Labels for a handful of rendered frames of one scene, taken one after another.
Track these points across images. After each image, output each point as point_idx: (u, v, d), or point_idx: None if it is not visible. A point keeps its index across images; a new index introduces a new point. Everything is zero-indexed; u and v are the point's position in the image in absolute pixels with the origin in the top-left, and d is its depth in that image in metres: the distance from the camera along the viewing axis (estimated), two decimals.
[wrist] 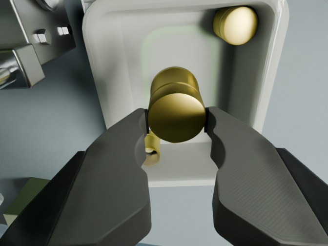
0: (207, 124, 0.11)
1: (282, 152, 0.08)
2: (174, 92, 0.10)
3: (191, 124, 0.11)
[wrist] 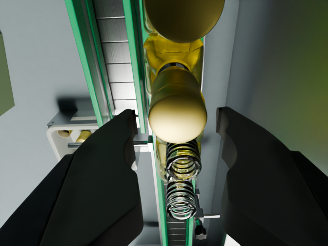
0: (219, 124, 0.11)
1: (296, 155, 0.08)
2: (174, 93, 0.10)
3: (192, 125, 0.11)
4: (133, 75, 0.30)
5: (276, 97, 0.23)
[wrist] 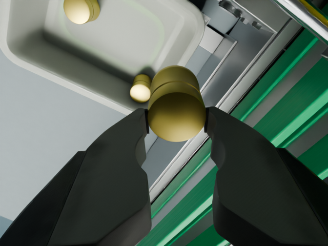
0: (207, 124, 0.11)
1: (282, 152, 0.08)
2: None
3: None
4: None
5: None
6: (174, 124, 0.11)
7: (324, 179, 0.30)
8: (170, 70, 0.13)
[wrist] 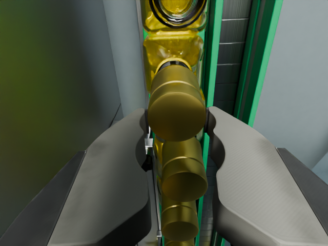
0: (207, 124, 0.11)
1: (282, 152, 0.08)
2: (185, 201, 0.15)
3: (173, 185, 0.14)
4: (217, 58, 0.28)
5: (69, 75, 0.22)
6: (174, 124, 0.11)
7: None
8: (170, 70, 0.13)
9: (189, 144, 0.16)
